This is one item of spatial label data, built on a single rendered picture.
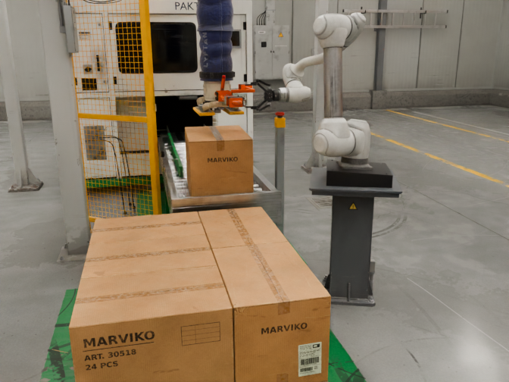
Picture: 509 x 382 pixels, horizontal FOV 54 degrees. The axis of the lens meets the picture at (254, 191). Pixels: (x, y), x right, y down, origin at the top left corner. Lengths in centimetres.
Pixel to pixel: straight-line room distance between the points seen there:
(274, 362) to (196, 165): 144
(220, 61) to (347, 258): 145
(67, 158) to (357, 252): 210
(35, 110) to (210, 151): 908
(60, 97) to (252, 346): 232
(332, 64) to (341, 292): 135
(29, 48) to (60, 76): 834
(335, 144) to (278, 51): 925
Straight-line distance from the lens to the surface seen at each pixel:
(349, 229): 296
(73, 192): 381
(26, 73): 1205
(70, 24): 362
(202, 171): 311
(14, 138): 599
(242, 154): 312
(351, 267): 306
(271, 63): 1183
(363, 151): 289
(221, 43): 325
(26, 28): 1203
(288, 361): 214
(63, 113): 371
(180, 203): 308
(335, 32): 274
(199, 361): 204
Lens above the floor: 150
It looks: 16 degrees down
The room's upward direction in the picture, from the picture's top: straight up
